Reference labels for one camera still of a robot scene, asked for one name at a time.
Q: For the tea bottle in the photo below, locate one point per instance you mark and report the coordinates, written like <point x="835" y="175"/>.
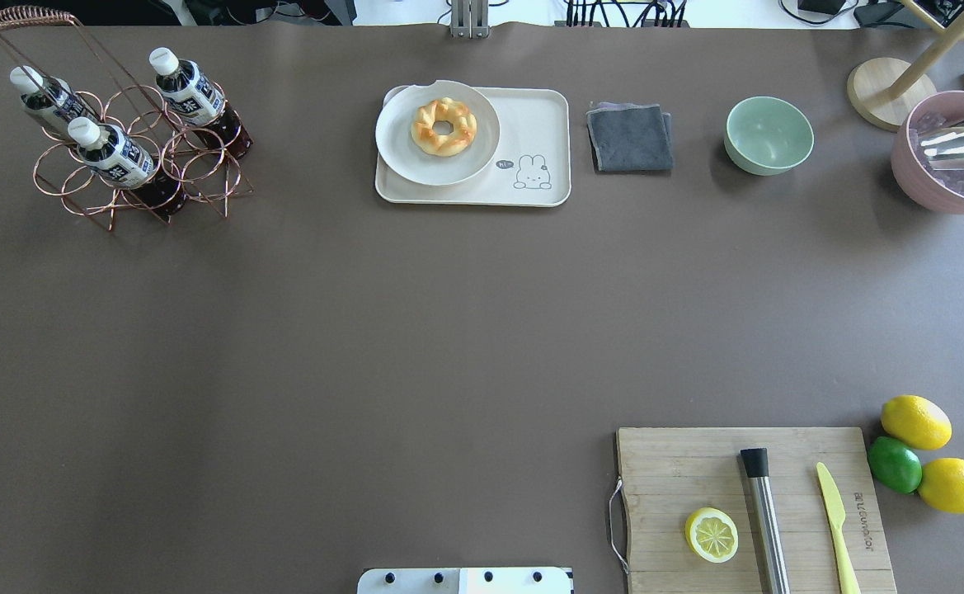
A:
<point x="125" y="164"/>
<point x="49" y="101"/>
<point x="200" y="104"/>

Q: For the cream serving tray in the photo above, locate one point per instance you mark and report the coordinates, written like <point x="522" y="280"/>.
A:
<point x="531" y="166"/>

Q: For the cream round plate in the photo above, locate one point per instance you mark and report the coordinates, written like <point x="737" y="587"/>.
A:
<point x="405" y="157"/>

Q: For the grey folded cloth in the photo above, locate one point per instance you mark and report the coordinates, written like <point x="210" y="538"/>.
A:
<point x="631" y="137"/>

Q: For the wooden cutting board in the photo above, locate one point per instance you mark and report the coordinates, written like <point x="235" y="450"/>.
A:
<point x="668" y="473"/>

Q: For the steel muddler black tip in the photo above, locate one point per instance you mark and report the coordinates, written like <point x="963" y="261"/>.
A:
<point x="756" y="464"/>

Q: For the green bowl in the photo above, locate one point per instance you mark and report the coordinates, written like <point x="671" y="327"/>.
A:
<point x="767" y="136"/>

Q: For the half lemon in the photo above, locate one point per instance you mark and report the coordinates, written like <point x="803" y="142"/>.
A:
<point x="712" y="534"/>

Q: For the green lime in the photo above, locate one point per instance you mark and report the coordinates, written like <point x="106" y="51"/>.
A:
<point x="895" y="465"/>

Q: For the wooden stand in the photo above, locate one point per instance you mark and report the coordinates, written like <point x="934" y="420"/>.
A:
<point x="885" y="90"/>

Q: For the whole lemon upper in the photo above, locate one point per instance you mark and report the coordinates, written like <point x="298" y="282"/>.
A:
<point x="916" y="421"/>

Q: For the whole lemon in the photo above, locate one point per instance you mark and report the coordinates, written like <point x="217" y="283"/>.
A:
<point x="942" y="485"/>
<point x="916" y="421"/>

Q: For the yellow plastic knife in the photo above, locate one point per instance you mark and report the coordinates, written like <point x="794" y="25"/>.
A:
<point x="836" y="516"/>

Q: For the pink ice bowl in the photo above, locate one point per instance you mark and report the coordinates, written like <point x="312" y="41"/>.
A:
<point x="910" y="173"/>

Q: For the whole lemon lower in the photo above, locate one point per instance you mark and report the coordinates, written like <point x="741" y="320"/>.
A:
<point x="942" y="485"/>

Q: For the glazed ring donut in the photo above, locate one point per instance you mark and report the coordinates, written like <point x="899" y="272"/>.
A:
<point x="444" y="127"/>

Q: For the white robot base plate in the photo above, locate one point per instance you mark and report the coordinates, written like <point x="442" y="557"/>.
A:
<point x="528" y="579"/>

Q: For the copper wire bottle rack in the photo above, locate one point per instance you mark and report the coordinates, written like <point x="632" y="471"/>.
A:
<point x="208" y="176"/>

